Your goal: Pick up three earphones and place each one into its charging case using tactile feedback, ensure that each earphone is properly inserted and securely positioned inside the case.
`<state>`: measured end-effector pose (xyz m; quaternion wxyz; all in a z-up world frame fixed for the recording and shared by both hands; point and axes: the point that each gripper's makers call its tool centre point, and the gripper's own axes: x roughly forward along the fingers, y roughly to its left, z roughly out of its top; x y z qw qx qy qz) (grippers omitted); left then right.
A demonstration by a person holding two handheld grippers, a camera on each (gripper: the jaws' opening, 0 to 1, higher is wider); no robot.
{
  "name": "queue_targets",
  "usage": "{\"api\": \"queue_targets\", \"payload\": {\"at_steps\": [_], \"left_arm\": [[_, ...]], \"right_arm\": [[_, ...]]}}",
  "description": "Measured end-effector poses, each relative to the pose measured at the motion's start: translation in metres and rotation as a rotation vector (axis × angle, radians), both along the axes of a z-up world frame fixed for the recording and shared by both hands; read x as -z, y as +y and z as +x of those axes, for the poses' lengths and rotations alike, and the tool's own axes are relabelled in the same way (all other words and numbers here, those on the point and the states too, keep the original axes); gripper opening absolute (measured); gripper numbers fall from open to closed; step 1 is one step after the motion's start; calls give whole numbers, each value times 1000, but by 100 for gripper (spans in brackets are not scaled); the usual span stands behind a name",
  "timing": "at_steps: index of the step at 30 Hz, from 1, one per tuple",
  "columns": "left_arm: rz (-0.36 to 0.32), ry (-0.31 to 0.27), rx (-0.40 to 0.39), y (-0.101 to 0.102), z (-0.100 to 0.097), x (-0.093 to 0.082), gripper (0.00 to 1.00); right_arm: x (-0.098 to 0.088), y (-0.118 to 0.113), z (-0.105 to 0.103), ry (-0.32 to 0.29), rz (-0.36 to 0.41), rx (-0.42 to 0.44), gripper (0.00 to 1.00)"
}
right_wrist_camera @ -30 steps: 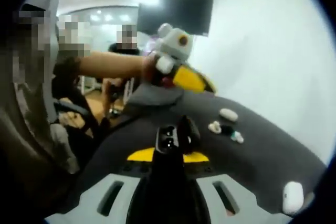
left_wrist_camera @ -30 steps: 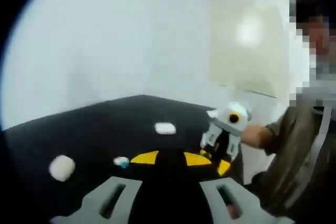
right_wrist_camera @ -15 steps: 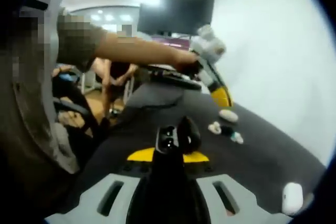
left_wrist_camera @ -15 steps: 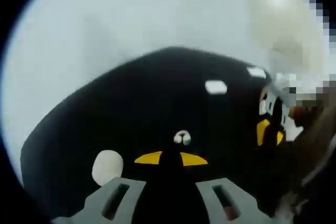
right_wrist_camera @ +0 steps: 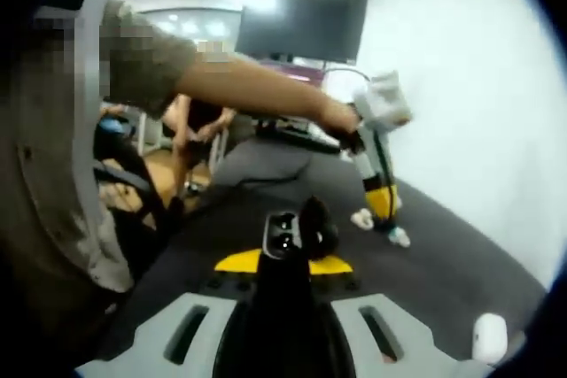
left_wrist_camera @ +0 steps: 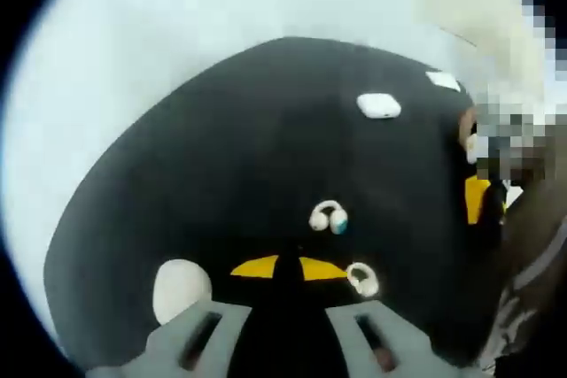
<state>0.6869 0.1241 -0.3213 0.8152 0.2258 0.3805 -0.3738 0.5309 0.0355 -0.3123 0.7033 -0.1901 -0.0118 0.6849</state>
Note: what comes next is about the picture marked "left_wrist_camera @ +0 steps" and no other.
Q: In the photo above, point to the white oval charging case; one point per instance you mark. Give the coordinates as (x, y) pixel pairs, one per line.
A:
(181, 289)

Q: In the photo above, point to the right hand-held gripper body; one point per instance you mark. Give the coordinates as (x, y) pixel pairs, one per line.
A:
(471, 150)

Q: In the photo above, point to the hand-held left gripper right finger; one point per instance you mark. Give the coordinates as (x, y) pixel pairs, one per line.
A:
(398, 342)

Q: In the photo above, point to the beige panel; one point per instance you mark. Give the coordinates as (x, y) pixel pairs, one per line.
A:
(465, 6)

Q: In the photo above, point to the blue white earphone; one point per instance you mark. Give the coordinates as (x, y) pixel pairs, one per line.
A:
(316, 221)

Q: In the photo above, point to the white clip earphone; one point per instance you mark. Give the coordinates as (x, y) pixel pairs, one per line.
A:
(371, 289)

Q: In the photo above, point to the white square charging case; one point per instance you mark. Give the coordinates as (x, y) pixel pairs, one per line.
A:
(378, 105)

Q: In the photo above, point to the white rectangular tag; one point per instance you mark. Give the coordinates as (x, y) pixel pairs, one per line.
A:
(443, 80)

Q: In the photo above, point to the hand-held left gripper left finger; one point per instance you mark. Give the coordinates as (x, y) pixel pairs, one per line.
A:
(168, 347)

